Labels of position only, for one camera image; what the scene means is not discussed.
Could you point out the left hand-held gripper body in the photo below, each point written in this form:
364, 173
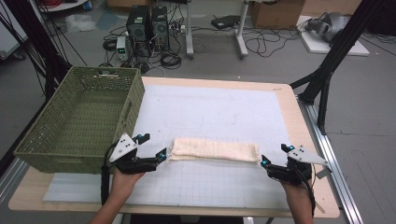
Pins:
123, 147

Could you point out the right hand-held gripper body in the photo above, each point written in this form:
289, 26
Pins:
303, 155

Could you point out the cream towel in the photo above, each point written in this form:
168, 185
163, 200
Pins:
214, 149

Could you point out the person's right hand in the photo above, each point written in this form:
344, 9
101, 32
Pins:
294, 189

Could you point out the person's left hand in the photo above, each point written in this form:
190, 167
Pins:
124, 185

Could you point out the green woven basket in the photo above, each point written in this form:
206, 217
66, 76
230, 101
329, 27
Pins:
87, 118

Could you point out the white grid mat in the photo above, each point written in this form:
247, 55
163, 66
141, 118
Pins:
211, 109

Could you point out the grey power supply unit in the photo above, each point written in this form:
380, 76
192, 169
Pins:
122, 48

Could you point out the white floor board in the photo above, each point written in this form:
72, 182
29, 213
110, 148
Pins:
317, 46

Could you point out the black computer tower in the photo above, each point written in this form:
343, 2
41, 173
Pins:
138, 31
160, 28

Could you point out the white desk leg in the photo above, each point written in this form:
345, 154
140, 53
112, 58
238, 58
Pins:
189, 31
241, 34

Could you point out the grey robot device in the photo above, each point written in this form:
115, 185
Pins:
330, 25

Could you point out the clear plastic bag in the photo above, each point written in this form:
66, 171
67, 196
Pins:
80, 23

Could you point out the large cardboard box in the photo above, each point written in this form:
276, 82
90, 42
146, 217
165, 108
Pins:
277, 14

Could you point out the black flat box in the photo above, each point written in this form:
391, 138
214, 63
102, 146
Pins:
224, 21

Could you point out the white round table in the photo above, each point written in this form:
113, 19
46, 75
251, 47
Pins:
62, 4

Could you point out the white cabinet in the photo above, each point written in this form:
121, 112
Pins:
9, 34

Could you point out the aluminium rail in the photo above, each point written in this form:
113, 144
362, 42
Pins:
11, 179
341, 193

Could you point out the black metal frame stand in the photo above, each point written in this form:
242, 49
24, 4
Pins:
342, 46
37, 37

